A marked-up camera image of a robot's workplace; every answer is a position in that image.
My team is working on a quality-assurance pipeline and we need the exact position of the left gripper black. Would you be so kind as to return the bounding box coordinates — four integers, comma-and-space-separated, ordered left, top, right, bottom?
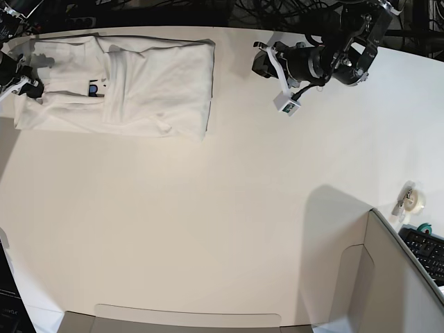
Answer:
252, 42, 305, 94

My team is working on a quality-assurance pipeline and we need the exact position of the white tape dispenser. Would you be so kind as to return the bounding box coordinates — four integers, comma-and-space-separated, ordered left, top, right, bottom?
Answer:
391, 180, 426, 224

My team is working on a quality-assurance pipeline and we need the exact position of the black computer keyboard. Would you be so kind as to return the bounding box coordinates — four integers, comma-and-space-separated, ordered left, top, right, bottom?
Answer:
398, 228, 443, 287

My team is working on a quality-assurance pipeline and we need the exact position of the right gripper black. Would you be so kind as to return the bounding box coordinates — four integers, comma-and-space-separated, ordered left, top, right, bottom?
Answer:
1, 53, 44, 101

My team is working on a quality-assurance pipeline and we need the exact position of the beige cardboard side panel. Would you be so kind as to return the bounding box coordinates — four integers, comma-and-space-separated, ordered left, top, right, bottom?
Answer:
309, 210, 443, 332

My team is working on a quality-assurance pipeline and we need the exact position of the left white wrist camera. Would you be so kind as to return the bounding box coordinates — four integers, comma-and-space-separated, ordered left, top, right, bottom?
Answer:
273, 92, 300, 117

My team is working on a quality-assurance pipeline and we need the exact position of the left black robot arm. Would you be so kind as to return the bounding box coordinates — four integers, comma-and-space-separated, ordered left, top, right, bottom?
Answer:
252, 1, 402, 100

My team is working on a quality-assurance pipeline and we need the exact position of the white t-shirt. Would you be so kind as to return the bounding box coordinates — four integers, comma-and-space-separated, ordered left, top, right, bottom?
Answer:
10, 35, 215, 140

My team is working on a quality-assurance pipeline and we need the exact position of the green tape roll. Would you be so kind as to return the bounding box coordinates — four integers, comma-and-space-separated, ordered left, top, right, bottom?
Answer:
417, 223, 432, 234

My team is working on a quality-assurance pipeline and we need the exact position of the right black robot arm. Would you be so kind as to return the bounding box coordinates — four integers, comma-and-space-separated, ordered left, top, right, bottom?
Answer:
1, 1, 44, 101

